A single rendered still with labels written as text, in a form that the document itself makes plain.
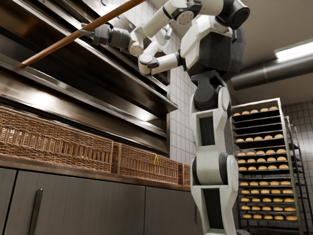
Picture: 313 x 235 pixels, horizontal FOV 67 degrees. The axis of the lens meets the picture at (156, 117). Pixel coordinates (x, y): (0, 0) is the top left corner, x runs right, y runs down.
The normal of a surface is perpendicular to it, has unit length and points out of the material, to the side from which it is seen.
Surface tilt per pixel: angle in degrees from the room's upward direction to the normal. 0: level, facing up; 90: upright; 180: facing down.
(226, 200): 95
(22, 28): 170
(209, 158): 86
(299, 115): 90
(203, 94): 90
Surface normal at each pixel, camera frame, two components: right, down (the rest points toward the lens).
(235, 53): 0.36, -0.32
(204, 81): -0.55, -0.30
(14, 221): 0.82, -0.18
